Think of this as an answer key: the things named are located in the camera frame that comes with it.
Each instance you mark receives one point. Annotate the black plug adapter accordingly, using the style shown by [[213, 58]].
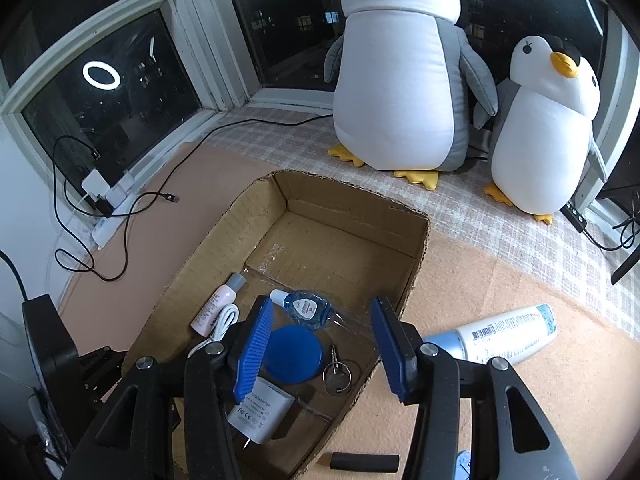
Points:
[[104, 206]]

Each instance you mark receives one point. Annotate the light blue object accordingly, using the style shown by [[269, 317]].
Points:
[[462, 467]]

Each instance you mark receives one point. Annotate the white spray can blue cap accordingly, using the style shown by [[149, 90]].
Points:
[[500, 335]]

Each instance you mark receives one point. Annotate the white bottle with grey cap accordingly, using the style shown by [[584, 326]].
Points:
[[212, 310]]

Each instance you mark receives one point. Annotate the black foam cylinder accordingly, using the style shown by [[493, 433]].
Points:
[[365, 461]]

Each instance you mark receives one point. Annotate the round blue lid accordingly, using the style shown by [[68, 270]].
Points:
[[295, 355]]

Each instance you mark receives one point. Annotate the large penguin plush toy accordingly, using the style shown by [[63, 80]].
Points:
[[400, 85]]

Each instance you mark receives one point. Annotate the cardboard box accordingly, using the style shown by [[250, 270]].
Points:
[[320, 240]]

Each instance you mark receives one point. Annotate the white power strip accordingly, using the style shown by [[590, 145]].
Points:
[[107, 227]]

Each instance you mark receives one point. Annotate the white charger block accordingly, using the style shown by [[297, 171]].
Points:
[[94, 182]]

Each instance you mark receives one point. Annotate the clear blue sanitizer bottle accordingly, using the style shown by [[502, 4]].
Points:
[[307, 307]]

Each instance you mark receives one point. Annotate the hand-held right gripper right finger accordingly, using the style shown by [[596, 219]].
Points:
[[387, 350]]

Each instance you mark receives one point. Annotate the white power adapter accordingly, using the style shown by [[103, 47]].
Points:
[[260, 410]]

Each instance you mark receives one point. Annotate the checked grey mat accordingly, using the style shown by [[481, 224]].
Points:
[[475, 230]]

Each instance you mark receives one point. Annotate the small penguin plush toy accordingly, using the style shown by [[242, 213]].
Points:
[[540, 150]]

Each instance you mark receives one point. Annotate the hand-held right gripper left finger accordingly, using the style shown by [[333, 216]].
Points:
[[255, 350]]

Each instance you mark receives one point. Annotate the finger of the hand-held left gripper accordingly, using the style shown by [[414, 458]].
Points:
[[102, 370]]

